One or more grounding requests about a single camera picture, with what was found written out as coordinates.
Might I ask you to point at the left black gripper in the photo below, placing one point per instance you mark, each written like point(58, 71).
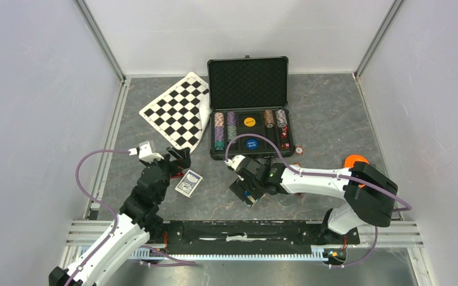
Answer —
point(182, 159)

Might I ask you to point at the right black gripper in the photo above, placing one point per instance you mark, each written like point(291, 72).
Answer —
point(240, 186)

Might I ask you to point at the blue boxed card deck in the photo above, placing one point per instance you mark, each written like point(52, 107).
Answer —
point(249, 199)

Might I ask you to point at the blue backed card deck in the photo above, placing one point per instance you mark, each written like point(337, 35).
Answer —
point(188, 183)

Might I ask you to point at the blue small blind button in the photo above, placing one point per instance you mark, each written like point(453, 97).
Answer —
point(252, 144)

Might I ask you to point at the brown poker chip stack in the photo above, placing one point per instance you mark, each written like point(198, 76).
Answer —
point(269, 119)

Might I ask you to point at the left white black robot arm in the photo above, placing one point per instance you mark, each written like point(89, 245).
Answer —
point(133, 225)

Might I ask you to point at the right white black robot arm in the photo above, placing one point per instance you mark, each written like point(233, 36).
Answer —
point(368, 195)

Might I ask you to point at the black poker set case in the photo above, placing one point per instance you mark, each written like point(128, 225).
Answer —
point(249, 86)

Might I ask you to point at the left all in triangle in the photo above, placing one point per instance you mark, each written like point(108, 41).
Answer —
point(179, 174)

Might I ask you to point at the black white checkerboard mat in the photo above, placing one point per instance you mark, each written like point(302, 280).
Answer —
point(180, 114)

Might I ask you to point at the teal poker chip stack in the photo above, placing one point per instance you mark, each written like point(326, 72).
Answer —
point(219, 138)

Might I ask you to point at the red chip near case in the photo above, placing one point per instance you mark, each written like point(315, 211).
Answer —
point(299, 150)

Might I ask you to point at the green white chip stack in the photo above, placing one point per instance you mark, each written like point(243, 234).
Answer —
point(231, 132)

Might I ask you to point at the yellow big blind button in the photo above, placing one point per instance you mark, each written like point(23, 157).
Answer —
point(249, 122)

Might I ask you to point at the red dice group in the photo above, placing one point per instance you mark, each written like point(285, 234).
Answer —
point(285, 138)

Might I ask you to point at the orange poker chip stack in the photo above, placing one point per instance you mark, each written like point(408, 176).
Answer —
point(218, 120)

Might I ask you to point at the pink grey chip stack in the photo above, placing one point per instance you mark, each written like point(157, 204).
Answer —
point(281, 118)

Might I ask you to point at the purple poker chip stack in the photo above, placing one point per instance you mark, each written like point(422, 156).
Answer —
point(231, 118)

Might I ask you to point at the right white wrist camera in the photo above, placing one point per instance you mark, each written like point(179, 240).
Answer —
point(234, 163)

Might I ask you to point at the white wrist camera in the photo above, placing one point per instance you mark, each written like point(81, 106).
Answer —
point(145, 152)
point(234, 163)

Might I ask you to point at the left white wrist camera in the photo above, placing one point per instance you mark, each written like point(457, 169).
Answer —
point(145, 152)

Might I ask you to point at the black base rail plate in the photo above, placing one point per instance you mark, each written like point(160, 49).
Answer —
point(234, 237)

